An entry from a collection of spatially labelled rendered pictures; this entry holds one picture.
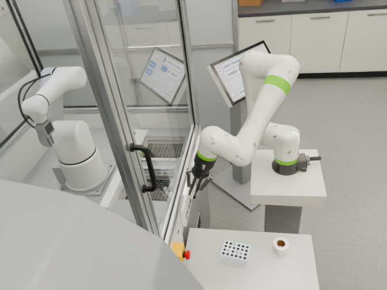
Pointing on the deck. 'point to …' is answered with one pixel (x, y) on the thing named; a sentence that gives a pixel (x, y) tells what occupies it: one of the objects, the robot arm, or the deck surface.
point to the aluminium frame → (136, 184)
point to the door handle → (147, 167)
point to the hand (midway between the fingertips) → (192, 192)
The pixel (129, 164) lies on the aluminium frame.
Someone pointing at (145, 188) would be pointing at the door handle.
